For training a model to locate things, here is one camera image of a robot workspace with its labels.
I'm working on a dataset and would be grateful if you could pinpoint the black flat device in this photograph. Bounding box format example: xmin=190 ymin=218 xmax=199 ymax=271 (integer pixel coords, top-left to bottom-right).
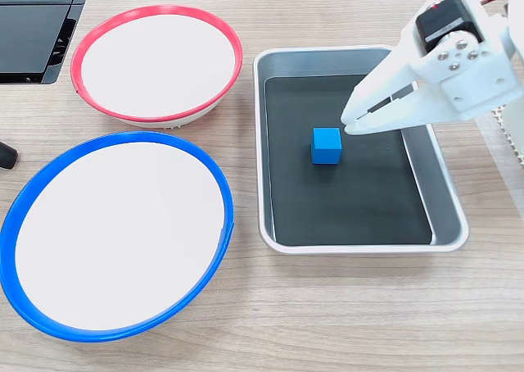
xmin=0 ymin=0 xmax=94 ymax=85

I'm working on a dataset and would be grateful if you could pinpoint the white dish with blue rim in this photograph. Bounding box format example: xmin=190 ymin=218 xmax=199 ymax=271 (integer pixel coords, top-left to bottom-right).
xmin=0 ymin=131 xmax=235 ymax=343

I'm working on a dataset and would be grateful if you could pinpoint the silver metal tray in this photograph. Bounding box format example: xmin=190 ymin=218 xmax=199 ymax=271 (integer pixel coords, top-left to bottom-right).
xmin=252 ymin=45 xmax=470 ymax=255

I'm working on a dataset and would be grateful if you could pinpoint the white dish with red rim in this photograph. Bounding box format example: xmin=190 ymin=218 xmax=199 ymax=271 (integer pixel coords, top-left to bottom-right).
xmin=70 ymin=5 xmax=244 ymax=129

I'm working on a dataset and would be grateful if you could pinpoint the black mat inside tray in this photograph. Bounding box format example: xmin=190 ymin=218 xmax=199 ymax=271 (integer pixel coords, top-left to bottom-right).
xmin=264 ymin=75 xmax=434 ymax=248

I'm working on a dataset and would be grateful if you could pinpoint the black rounded object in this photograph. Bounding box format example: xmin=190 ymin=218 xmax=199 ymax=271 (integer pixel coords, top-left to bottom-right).
xmin=0 ymin=140 xmax=20 ymax=170

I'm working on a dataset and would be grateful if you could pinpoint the blue cube block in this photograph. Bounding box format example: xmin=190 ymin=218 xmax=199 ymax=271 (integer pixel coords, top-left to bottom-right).
xmin=310 ymin=126 xmax=343 ymax=166

